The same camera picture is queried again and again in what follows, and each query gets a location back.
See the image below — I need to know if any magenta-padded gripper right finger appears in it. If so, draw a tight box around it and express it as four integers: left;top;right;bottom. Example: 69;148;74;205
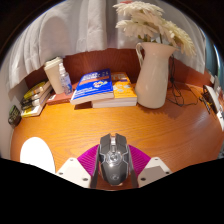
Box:
128;144;173;188

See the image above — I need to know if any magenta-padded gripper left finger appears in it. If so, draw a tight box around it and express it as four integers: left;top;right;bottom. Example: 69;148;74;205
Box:
55;144;101;190

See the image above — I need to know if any dark grey computer mouse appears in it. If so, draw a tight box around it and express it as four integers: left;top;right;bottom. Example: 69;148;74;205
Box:
97;132;132;187

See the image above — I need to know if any white yellow black mouse pad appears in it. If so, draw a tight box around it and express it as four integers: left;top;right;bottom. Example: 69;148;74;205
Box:
19;136;57;175

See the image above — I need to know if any yellow and white book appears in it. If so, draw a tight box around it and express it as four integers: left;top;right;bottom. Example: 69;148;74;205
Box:
20;97;51;118

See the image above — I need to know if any red-brown book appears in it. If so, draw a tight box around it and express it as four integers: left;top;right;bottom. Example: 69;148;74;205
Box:
45;83;79;106

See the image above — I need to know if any dark green mug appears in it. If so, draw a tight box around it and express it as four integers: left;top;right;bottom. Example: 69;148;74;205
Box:
7;104;23;127

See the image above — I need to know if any orange book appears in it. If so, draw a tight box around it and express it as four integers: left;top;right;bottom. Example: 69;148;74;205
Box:
91;71;138;109

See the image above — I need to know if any clear spray bottle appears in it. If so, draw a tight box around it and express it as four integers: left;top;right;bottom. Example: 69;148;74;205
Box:
58;62;74;96

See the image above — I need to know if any white ceramic jug vase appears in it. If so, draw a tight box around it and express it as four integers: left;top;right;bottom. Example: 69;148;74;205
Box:
134;41;177;110

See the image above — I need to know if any yellow and black book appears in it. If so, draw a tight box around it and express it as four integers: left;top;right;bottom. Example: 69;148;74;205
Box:
22;79;51;100

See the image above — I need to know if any white flat device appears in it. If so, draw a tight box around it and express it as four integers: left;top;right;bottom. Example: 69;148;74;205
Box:
202;84;223;116

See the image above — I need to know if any beige tumbler cup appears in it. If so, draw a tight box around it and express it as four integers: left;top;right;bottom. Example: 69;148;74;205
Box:
43;56;66;95

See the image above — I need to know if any window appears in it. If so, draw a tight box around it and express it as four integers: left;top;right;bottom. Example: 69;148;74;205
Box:
203;33;219;76

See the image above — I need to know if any white curtain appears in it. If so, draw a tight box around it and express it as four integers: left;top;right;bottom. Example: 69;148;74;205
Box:
6;0;208;92

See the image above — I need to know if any white flower bouquet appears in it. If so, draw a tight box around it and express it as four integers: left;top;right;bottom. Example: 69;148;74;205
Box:
112;0;198;58

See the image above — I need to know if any black cable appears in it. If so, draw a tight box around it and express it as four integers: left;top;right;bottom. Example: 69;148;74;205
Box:
165;54;201;108

